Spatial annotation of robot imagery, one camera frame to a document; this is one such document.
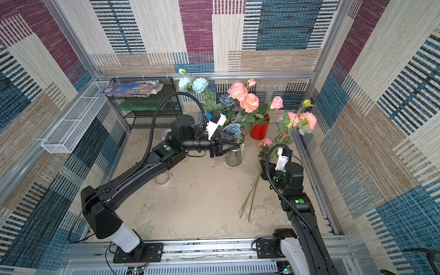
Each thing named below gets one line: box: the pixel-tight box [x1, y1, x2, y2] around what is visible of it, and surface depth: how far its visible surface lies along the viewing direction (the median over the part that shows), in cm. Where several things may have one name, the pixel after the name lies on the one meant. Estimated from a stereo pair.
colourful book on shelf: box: [101, 80, 165, 98], surface depth 83 cm
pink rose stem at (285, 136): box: [271, 106, 313, 152], surface depth 70 cm
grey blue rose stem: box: [218, 93, 246, 139], surface depth 78 cm
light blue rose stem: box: [177, 68, 222, 115], surface depth 74 cm
